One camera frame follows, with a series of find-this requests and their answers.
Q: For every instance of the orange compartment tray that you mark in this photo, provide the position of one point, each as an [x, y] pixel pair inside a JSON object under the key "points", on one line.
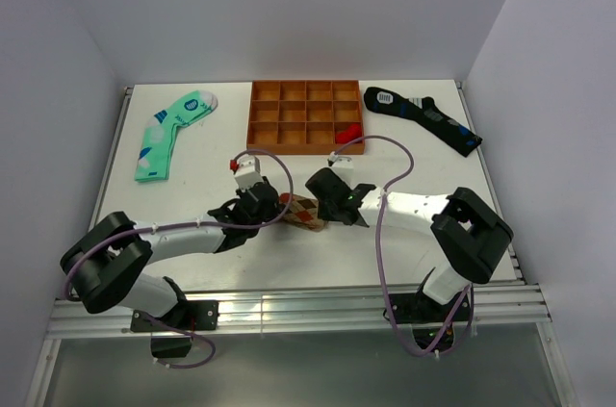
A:
{"points": [[302, 117]]}

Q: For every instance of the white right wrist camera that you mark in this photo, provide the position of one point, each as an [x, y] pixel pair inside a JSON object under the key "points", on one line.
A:
{"points": [[342, 166]]}

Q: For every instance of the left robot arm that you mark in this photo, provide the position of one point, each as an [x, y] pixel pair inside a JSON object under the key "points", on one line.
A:
{"points": [[105, 267]]}

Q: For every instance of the brown argyle sock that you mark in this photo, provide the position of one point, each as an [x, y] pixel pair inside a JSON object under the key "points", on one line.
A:
{"points": [[303, 212]]}

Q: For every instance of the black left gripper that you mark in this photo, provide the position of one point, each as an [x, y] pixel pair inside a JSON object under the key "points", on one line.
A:
{"points": [[274, 210]]}

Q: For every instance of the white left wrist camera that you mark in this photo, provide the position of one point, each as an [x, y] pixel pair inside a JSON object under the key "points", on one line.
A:
{"points": [[246, 171]]}

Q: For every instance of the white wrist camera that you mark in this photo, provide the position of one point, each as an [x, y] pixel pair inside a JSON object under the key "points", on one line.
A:
{"points": [[342, 166], [246, 171]]}

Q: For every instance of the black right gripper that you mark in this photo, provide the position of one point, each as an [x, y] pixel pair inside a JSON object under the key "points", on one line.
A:
{"points": [[324, 214]]}

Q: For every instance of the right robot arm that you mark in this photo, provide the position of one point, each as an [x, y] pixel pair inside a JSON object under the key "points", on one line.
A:
{"points": [[472, 237]]}

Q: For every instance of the red rolled sock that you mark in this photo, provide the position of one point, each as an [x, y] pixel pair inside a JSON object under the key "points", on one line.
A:
{"points": [[352, 132]]}

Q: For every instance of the aluminium frame rail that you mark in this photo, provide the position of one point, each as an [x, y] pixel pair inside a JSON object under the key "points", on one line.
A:
{"points": [[303, 311]]}

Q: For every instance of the black blue sock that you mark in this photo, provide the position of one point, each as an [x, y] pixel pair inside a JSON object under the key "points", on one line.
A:
{"points": [[423, 111]]}

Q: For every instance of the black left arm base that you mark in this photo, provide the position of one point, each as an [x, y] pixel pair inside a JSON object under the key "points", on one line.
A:
{"points": [[177, 333]]}

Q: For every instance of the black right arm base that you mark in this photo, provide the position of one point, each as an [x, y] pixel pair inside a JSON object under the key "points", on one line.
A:
{"points": [[427, 317]]}

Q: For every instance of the mint green sock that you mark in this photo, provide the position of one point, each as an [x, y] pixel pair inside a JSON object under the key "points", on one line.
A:
{"points": [[161, 131]]}

